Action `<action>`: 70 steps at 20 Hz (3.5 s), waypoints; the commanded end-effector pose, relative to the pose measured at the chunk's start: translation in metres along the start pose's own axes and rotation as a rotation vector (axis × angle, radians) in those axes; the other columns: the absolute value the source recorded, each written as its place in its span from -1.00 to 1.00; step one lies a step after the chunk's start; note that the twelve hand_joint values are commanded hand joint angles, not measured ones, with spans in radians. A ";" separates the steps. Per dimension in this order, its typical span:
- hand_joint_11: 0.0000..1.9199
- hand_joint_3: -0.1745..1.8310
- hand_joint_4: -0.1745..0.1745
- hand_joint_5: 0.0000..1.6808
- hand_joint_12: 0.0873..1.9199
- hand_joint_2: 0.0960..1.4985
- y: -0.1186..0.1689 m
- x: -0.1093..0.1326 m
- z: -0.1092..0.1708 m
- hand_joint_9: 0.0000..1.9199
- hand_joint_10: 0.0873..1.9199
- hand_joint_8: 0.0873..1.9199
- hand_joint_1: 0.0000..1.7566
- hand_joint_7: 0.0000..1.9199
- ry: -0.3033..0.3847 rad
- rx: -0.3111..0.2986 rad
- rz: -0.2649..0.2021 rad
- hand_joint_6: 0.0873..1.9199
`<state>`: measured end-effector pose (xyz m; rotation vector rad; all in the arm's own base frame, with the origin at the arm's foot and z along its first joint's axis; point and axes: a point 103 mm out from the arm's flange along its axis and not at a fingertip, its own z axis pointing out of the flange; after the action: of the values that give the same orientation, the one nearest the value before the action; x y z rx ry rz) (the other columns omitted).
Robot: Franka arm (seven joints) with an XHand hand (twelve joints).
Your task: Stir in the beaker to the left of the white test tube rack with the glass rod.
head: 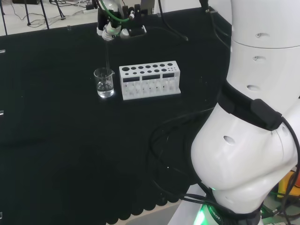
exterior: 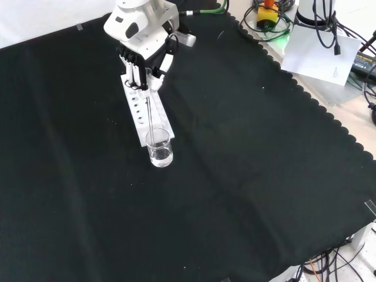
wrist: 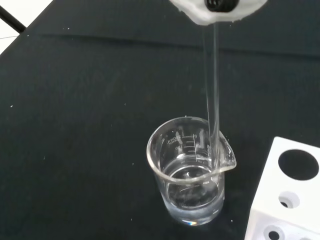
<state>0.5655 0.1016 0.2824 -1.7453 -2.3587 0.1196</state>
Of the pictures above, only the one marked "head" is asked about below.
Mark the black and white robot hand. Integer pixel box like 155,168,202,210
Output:
96,6,136,42

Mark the clear glass rod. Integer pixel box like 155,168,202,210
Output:
105,39,112,80

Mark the clear glass beaker with water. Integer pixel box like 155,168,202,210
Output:
93,67,115,98

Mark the white test tube rack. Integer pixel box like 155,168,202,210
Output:
119,60,182,101

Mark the white power strip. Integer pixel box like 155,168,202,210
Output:
82,3,99,15

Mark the black tripod leg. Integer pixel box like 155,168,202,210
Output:
55,0,67,21
23,0,33,26
38,0,50,30
0,0,8,36

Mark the black bench cloth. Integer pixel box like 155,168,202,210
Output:
0,6,235,225

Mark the yellow stop button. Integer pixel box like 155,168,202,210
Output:
277,170,300,199

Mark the green cable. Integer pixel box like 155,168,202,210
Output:
99,0,132,24

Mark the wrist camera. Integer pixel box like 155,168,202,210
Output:
120,24,148,38

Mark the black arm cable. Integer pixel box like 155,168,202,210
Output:
157,0,233,51

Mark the black cable loop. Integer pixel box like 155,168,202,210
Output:
147,110,220,211

